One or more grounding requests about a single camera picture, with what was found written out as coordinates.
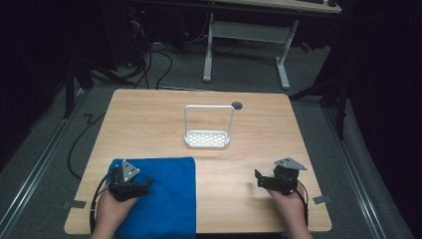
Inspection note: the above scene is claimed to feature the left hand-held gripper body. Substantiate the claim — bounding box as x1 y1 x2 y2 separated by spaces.
107 159 141 202

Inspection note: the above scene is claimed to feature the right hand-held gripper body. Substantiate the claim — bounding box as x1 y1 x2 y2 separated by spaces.
271 156 309 196

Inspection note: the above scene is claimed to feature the person's left hand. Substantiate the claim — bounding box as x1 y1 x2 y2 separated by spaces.
94 188 139 235

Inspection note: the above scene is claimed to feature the person's right hand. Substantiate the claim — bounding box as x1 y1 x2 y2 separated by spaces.
267 182 309 232

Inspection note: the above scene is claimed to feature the blue cloth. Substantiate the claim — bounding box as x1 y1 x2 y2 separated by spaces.
106 156 198 239

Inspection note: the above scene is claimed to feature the grey tape piece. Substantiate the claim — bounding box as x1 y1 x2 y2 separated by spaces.
63 199 88 210
313 194 332 205

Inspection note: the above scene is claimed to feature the black stand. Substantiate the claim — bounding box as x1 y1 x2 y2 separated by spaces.
62 55 135 120
288 75 351 141

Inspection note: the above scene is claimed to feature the white-legged desk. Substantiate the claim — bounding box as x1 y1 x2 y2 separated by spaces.
202 0 343 91

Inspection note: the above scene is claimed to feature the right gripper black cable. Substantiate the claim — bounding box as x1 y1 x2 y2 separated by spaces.
296 179 311 228

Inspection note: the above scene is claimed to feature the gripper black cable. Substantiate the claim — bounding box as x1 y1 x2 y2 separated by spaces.
89 169 117 235
296 179 311 228

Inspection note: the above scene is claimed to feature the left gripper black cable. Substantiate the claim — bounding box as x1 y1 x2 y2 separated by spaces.
89 169 117 235

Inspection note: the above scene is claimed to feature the black floor cable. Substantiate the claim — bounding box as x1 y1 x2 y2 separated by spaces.
67 113 107 181

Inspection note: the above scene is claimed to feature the white rack with handle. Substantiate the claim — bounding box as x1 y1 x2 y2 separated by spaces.
183 105 236 149

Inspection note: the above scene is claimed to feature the metal floor rail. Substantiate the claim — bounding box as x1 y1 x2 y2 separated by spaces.
322 108 389 239
0 89 88 233

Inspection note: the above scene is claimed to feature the bundle of black cables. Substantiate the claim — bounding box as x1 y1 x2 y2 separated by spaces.
118 13 174 91

